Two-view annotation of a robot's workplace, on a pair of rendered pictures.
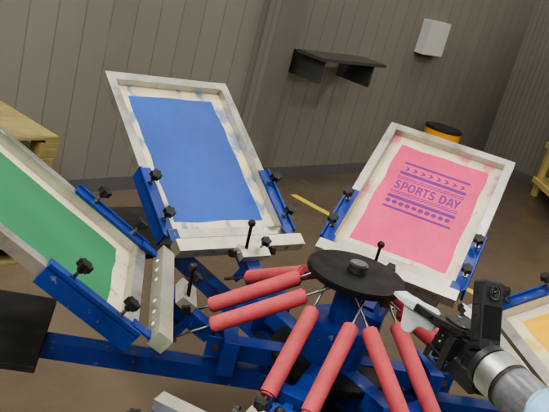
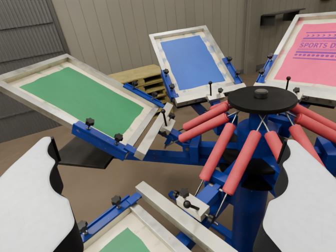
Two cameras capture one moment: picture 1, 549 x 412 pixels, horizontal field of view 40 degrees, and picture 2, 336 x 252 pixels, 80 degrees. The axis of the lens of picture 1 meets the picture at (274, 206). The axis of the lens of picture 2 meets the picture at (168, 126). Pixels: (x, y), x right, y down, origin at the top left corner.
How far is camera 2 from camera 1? 128 cm
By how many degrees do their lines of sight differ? 31
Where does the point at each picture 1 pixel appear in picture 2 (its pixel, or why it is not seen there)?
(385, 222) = (294, 67)
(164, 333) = (140, 150)
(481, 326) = not seen: outside the picture
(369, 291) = (266, 108)
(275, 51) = (252, 18)
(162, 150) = (174, 61)
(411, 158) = (309, 29)
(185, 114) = (186, 43)
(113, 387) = not seen: hidden behind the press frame
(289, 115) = (264, 42)
